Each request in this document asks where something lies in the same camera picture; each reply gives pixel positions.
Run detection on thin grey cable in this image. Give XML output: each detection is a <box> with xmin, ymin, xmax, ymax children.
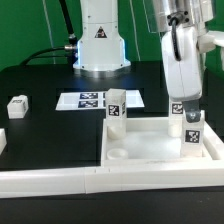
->
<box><xmin>41</xmin><ymin>0</ymin><xmax>56</xmax><ymax>65</ymax></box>

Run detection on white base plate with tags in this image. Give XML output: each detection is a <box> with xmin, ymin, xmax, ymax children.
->
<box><xmin>56</xmin><ymin>90</ymin><xmax>144</xmax><ymax>111</ymax></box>

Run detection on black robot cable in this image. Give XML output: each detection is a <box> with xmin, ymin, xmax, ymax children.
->
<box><xmin>19</xmin><ymin>0</ymin><xmax>80</xmax><ymax>66</ymax></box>

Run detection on white square table top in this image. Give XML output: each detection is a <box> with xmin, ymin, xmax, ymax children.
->
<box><xmin>100</xmin><ymin>116</ymin><xmax>224</xmax><ymax>168</ymax></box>

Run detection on white U-shaped obstacle fence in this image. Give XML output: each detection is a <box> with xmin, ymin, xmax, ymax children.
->
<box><xmin>0</xmin><ymin>118</ymin><xmax>224</xmax><ymax>200</ymax></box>

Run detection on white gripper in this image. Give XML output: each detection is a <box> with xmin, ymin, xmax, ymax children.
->
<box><xmin>161</xmin><ymin>26</ymin><xmax>224</xmax><ymax>123</ymax></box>

